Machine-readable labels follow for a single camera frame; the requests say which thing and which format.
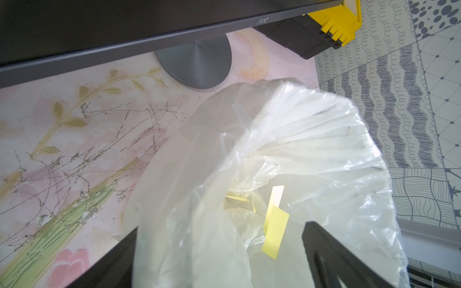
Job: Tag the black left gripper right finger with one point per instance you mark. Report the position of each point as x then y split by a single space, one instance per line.
332 264

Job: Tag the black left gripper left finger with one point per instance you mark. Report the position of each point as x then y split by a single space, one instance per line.
114 270

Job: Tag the yellow sticky note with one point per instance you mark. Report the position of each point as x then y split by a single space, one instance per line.
274 230
241 199
274 202

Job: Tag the grey round monitor stand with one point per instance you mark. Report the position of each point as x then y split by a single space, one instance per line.
202 64

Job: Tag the black computer monitor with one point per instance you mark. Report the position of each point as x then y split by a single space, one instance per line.
40 39

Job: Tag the clear plastic trash bag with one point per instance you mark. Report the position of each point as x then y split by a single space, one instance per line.
243 141

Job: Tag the yellow black toolbox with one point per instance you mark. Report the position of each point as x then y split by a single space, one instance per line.
312 33

